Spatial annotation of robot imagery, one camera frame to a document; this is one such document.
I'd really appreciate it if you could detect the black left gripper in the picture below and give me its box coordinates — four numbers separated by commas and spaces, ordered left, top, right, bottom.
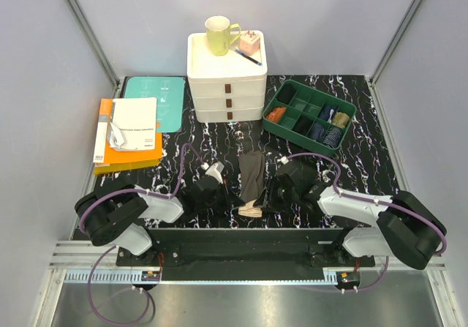
197, 179, 244, 213

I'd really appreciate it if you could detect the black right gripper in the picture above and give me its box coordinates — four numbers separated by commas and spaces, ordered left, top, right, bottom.
253, 175, 298, 214

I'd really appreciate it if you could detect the grey underwear with cream waistband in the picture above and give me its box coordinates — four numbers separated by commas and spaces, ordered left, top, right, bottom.
238, 151, 265, 218

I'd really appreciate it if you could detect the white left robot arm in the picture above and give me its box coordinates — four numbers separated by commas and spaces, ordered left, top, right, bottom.
75, 162, 245, 266

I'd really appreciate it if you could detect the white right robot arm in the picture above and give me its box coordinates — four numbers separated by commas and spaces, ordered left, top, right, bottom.
254, 152, 447, 270

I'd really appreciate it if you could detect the rolled grey-blue garment in tray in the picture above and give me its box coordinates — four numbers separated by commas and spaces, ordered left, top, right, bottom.
308, 123, 327, 143

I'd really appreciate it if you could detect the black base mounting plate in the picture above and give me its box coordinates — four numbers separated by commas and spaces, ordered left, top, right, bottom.
116, 228, 374, 267

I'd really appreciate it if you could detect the rolled striped garment in tray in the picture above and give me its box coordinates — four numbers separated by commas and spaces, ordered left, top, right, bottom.
322, 126, 342, 149

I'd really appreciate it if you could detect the green divided organizer tray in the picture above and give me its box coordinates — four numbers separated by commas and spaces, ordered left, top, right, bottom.
263, 79, 357, 157

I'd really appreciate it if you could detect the rolled orange garment in tray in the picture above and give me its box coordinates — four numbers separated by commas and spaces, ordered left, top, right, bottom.
265, 106, 287, 124

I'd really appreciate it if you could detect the rolled navy garment in tray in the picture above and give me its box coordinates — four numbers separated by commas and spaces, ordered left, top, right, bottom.
318, 105, 337, 122

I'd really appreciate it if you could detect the rolled khaki garment in tray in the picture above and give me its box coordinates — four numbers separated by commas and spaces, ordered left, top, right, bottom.
331, 112, 350, 129

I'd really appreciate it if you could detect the rolled black garment in tray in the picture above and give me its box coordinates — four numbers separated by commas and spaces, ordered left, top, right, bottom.
276, 84, 297, 105

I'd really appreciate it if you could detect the white paper manual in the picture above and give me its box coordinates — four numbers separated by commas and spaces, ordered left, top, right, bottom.
108, 97, 157, 151

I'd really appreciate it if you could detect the orange book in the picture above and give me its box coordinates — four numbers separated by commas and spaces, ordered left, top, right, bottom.
93, 97, 163, 175

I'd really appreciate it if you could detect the teal plastic board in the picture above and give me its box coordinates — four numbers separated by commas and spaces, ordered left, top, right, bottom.
121, 76, 185, 133

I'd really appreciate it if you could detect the white three-drawer storage unit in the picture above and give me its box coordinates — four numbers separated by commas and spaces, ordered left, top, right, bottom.
187, 31, 268, 123

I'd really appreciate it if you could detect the blue pen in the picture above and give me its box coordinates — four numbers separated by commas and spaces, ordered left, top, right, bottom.
235, 49, 263, 67

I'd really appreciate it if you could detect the pink power adapter cube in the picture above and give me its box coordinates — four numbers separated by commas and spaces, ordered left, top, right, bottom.
238, 30, 261, 56

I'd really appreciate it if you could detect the yellow-green mug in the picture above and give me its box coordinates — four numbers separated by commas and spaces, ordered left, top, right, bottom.
205, 15, 241, 56

